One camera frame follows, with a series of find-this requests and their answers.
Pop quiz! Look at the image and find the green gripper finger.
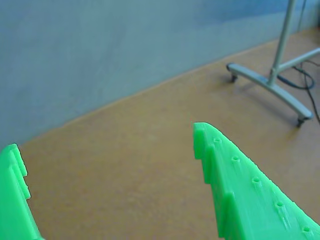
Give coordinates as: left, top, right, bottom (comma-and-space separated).
0, 143, 45, 240
192, 121, 320, 240

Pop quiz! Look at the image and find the grey wheeled stand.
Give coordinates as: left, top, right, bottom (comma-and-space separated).
225, 0, 320, 127

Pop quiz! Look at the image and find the black straight floor cable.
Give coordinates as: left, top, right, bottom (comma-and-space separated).
303, 74, 320, 125

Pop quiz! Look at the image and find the black looped floor cable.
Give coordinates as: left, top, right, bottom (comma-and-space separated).
277, 63, 315, 90

